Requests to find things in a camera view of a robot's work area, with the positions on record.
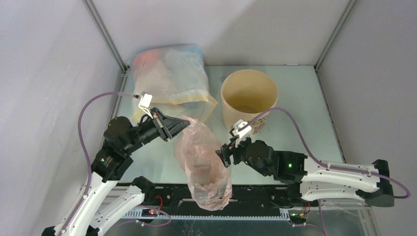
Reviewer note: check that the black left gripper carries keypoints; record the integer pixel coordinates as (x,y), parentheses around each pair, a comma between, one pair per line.
(167,126)

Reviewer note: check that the cream round trash bin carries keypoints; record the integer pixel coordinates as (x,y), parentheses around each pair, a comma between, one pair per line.
(245,94)

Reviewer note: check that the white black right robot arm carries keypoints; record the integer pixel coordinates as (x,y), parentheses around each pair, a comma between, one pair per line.
(306,181)

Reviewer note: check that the corner aluminium post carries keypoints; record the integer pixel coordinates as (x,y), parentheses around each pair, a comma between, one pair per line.
(97,19)
(335,33)

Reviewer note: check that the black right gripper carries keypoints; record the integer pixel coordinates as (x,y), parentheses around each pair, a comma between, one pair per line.
(230,155)

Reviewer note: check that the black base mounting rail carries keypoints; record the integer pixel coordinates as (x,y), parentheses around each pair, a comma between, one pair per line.
(247,201)

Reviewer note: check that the aluminium front frame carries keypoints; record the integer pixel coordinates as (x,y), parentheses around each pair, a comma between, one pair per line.
(334,217)

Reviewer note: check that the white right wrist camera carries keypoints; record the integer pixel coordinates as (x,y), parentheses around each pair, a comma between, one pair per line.
(240,131)

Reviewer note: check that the large translucent bag of bags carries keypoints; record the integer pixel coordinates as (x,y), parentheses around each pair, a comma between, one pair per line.
(176,79)

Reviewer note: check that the right corner aluminium post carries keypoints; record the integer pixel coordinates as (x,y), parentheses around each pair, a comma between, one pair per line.
(335,33)

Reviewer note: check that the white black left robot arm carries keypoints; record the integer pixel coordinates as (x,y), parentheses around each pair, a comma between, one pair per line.
(110,164)

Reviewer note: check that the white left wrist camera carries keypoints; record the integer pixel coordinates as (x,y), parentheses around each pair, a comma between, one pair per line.
(144,101)

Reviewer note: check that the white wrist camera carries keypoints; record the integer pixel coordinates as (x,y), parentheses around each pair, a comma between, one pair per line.
(144,101)
(240,131)

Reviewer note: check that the pink plastic trash bag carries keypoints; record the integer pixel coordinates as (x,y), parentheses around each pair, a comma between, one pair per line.
(208,180)

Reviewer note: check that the left corner aluminium post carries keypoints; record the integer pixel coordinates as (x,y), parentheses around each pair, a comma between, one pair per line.
(97,19)

